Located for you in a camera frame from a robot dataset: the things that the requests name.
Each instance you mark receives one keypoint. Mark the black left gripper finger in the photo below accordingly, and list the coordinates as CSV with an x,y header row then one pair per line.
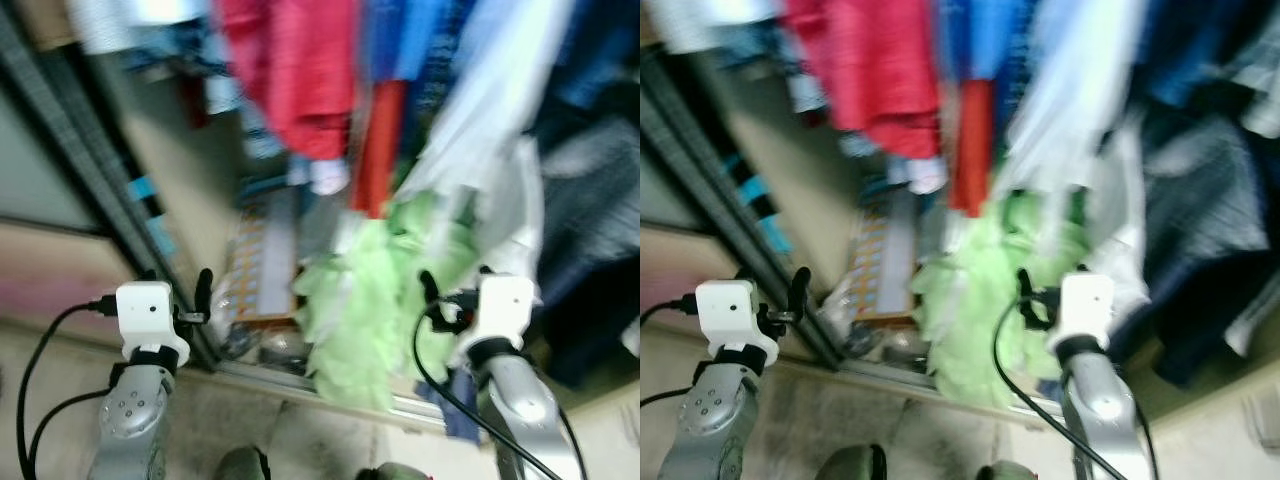
x,y
800,288
204,290

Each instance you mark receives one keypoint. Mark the white shirt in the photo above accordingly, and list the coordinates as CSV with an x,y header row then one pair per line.
x,y
1120,230
522,220

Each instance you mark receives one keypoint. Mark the orange patterned box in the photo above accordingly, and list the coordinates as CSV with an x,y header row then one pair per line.
x,y
262,260
880,260

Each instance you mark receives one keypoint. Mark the light green garment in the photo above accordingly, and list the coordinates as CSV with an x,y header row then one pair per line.
x,y
960,320
350,320

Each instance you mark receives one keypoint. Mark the dark blue cloth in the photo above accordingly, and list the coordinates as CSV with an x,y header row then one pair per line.
x,y
462,425

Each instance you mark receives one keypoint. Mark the black framed wardrobe sliding door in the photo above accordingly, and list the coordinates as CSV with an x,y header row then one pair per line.
x,y
100,170
715,200

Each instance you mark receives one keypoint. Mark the narrow orange-red garment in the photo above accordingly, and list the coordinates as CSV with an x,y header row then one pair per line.
x,y
970,150
378,150

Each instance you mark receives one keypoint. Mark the robot left leg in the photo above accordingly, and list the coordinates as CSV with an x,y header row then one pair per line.
x,y
242,465
850,465

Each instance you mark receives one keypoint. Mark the robot leg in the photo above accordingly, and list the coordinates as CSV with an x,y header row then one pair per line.
x,y
242,465
392,472
1010,472
850,465

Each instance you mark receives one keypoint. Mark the robot right leg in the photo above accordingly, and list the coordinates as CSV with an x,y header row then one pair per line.
x,y
392,472
1010,472

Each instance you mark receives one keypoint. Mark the red hanging garment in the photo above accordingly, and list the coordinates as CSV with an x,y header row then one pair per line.
x,y
300,70
880,70

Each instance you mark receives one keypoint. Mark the bright blue hanging garment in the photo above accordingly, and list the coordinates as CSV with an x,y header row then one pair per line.
x,y
990,35
410,35

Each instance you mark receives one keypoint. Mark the deep blue hanging garment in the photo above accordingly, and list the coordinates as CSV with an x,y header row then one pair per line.
x,y
600,50
1195,45

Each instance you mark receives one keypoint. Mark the white folded garment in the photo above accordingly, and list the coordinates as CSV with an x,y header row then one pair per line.
x,y
130,20
720,20

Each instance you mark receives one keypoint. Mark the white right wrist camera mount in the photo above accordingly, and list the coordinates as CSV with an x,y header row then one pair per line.
x,y
1085,300
505,300

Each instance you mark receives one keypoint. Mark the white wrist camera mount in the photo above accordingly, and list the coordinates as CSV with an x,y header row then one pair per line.
x,y
145,310
1085,300
505,300
725,310

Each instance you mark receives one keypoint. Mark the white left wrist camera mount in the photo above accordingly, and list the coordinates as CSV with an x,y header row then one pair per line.
x,y
725,310
145,310

